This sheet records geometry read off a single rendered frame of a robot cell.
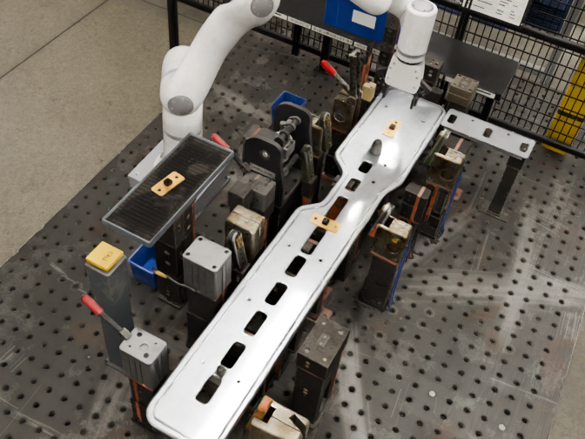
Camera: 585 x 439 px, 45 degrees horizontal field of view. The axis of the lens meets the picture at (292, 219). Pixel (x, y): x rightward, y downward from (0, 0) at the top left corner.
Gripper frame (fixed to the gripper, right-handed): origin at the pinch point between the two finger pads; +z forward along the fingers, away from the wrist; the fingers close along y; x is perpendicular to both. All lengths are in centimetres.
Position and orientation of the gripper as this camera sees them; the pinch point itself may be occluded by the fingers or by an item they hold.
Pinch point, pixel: (399, 98)
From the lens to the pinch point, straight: 217.4
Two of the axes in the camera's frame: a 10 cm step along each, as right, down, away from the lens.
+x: 4.8, -6.3, 6.1
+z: -0.9, 6.6, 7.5
